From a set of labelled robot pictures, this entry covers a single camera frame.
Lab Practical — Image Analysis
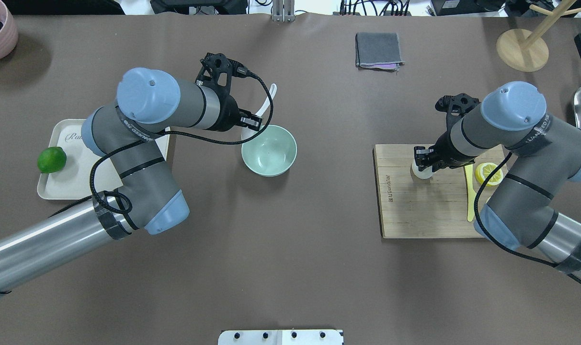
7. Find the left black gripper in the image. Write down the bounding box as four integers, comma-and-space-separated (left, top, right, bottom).
194, 53, 262, 132

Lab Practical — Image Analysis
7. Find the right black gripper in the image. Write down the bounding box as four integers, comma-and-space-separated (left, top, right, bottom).
413, 92, 480, 173

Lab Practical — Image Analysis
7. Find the white steamed bun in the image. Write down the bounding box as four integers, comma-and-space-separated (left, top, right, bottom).
411, 160, 434, 180

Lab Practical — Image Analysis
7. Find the white ceramic spoon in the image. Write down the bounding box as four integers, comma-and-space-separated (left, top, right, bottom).
241, 83, 277, 140

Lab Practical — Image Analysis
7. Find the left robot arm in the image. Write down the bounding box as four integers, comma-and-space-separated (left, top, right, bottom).
0, 53, 273, 298

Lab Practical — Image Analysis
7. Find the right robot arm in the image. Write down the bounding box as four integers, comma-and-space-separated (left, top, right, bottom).
412, 81, 581, 285

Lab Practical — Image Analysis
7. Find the mint green bowl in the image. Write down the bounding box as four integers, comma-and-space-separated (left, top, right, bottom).
241, 125, 297, 177

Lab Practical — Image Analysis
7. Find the lemon slice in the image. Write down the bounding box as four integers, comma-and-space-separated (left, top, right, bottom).
474, 162, 504, 186

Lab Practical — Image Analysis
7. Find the bamboo cutting board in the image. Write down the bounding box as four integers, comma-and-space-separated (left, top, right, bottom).
374, 144, 504, 239

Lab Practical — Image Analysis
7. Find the grey folded cloth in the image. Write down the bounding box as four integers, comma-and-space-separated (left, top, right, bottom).
354, 32, 406, 71

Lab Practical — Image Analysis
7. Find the wooden mug tree stand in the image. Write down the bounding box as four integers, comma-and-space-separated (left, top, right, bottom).
496, 0, 581, 72

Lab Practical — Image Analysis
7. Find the cream rectangular tray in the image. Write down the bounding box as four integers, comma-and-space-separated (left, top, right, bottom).
37, 119, 170, 200

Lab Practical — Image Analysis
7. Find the green lime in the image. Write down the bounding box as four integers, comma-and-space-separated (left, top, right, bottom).
37, 146, 67, 174

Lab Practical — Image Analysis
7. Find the white mounting plate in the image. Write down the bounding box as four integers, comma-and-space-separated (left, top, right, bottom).
217, 328, 344, 345

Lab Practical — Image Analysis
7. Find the aluminium frame post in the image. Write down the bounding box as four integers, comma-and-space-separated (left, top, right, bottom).
271, 0, 295, 23

